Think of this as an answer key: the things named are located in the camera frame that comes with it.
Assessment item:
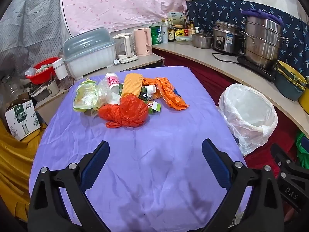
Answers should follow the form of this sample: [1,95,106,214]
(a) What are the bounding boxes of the orange snack wrapper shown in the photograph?
[143,78,189,111]

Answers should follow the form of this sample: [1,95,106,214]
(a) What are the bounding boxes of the red plastic basin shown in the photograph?
[26,57,59,85]

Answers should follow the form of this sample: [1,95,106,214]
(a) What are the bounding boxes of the dish rack with grey lid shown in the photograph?
[63,27,116,80]

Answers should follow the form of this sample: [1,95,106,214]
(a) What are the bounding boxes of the large steel steamer pot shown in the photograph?
[240,16,289,71]

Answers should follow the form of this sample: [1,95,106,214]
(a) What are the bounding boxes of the yellow cloth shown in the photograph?
[0,123,47,222]

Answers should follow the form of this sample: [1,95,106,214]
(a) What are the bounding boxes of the black induction cooker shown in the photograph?
[237,56,274,82]

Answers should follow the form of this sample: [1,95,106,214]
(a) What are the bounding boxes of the clear plastic bag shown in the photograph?
[95,78,121,109]

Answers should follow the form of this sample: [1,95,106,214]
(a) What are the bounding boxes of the red cap sauce bottle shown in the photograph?
[183,17,188,36]

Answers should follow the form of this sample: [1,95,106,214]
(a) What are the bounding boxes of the purple tablecloth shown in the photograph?
[29,67,244,231]

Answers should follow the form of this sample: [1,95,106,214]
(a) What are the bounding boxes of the green white plastic bag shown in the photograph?
[73,78,98,112]

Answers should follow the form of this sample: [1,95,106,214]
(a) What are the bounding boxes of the green tin can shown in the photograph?
[150,26,162,45]

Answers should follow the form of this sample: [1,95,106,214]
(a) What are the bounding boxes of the steel rice cooker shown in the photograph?
[213,21,244,55]

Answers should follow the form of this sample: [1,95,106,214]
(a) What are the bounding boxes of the small steel pot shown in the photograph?
[192,33,213,49]

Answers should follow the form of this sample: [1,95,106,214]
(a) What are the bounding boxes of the purple towel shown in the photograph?
[240,9,284,27]

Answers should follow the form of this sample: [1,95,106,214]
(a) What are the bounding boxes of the green milk carton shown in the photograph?
[139,85,157,101]

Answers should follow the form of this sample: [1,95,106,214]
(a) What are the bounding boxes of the yellow seasoning packet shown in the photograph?
[175,29,185,37]

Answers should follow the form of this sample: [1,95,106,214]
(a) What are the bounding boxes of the yellow saucepan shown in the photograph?
[298,86,309,114]

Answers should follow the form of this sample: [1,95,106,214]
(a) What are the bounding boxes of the white glass electric kettle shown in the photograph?
[113,33,138,64]

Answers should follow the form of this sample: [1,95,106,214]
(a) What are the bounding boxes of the white green cardboard box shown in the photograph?
[5,100,40,141]

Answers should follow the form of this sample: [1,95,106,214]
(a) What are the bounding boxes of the white thermos bottle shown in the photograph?
[161,24,169,43]

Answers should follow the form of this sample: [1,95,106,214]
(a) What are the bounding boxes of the pink dotted curtain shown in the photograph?
[60,0,187,36]

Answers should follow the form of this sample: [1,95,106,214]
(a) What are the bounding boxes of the stacked yellow teal basins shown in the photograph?
[274,60,307,102]

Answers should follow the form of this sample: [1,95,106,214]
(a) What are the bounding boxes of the black power cable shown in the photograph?
[211,52,241,65]

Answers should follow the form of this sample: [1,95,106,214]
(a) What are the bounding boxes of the beige mug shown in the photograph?
[46,80,60,97]

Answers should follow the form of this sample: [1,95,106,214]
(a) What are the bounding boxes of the white lined trash bin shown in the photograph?
[218,83,278,156]

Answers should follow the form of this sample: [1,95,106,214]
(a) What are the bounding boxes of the white carton on shelf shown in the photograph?
[167,12,183,25]

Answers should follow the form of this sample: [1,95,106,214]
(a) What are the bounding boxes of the dark soy sauce bottle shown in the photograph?
[168,19,175,42]

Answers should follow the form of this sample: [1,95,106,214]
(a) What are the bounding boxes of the navy floral cloth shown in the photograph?
[186,0,308,77]

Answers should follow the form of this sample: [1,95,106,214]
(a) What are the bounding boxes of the pink electric kettle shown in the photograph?
[134,27,152,57]

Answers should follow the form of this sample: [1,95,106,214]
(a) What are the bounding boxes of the pink white paper cup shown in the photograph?
[105,72,119,89]

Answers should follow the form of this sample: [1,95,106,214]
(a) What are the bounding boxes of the orange foam net sleeve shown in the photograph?
[121,73,143,97]

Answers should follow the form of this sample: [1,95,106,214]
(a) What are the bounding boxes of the green orange juice box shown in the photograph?
[146,101,161,115]

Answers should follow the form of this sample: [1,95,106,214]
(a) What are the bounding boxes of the white blender cup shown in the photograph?
[52,58,72,90]

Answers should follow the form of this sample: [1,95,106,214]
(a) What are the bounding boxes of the red plastic bag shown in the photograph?
[98,94,148,128]

